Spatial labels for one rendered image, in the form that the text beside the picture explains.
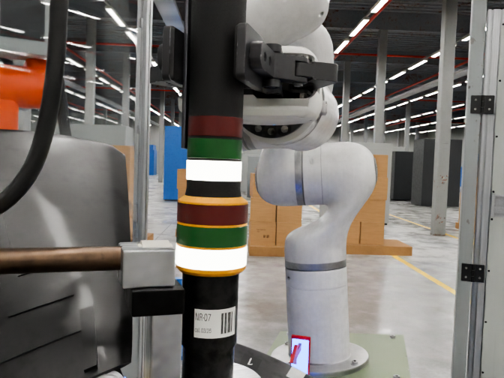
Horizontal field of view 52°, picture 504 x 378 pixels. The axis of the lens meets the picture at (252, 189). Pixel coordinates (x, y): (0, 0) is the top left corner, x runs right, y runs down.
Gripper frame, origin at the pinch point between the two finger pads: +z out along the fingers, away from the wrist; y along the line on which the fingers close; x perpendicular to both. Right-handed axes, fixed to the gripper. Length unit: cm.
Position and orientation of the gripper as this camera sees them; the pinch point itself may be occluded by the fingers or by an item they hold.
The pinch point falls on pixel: (214, 58)
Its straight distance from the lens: 32.6
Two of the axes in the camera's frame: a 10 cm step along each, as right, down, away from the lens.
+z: -2.7, 0.2, -9.6
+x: 0.4, -10.0, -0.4
